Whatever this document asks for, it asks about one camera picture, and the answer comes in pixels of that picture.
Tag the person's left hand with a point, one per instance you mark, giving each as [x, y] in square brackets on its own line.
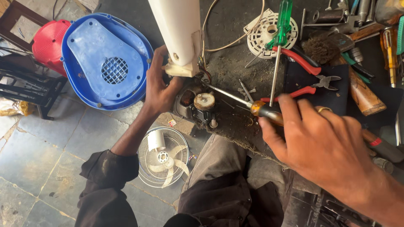
[157, 91]

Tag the person's right hand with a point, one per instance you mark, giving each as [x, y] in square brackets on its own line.
[322, 145]

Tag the white plastic fan column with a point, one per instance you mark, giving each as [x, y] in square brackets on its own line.
[176, 31]

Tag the small red paper scrap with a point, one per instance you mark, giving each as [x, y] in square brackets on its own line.
[172, 123]

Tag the fan motor with gear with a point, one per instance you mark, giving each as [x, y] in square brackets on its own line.
[195, 105]

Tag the black cloth mat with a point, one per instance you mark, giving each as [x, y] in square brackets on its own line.
[328, 97]

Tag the blue plastic cover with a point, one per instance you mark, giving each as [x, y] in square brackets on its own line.
[104, 63]

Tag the small grey metal cylinder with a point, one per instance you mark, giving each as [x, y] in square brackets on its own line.
[383, 164]

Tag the white table fan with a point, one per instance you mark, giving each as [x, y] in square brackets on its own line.
[162, 157]

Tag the person's grey trouser leg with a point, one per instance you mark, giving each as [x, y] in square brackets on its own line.
[221, 164]

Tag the brown bristle brush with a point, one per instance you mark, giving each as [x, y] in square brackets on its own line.
[320, 49]

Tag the white round slotted plate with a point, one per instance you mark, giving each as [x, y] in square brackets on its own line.
[262, 37]

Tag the red ribbed plastic cover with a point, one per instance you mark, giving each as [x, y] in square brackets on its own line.
[49, 44]

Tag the black plastic rack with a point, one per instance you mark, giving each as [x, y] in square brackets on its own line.
[28, 86]

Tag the heap of metal tools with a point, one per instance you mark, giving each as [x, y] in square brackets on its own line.
[356, 14]

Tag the yellow plastic bag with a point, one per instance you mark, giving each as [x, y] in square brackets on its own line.
[15, 107]

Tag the brown wooden frame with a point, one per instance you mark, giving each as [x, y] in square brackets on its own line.
[12, 19]

